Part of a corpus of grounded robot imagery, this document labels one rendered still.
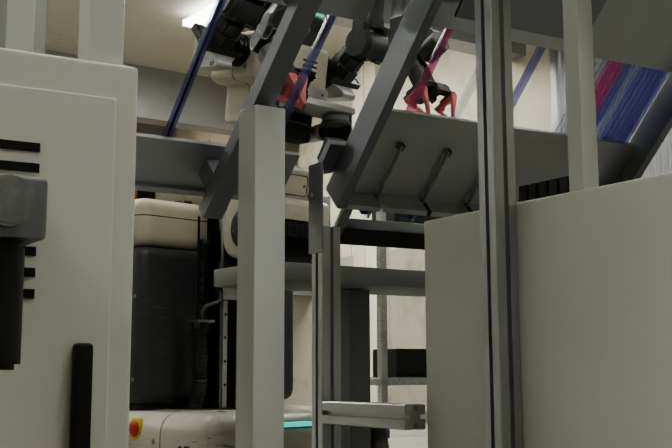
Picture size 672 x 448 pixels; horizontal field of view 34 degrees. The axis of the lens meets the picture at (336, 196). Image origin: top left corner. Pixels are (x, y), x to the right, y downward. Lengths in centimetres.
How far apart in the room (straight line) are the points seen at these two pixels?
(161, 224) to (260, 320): 105
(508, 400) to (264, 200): 54
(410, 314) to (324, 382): 630
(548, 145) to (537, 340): 76
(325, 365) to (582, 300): 64
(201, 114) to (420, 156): 764
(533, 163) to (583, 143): 73
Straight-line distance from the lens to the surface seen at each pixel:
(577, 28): 162
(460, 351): 175
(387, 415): 186
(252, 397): 182
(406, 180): 216
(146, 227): 281
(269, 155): 186
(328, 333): 203
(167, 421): 263
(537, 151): 228
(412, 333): 828
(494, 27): 169
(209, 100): 979
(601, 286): 152
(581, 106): 159
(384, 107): 197
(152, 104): 952
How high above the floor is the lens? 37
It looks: 9 degrees up
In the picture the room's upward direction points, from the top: straight up
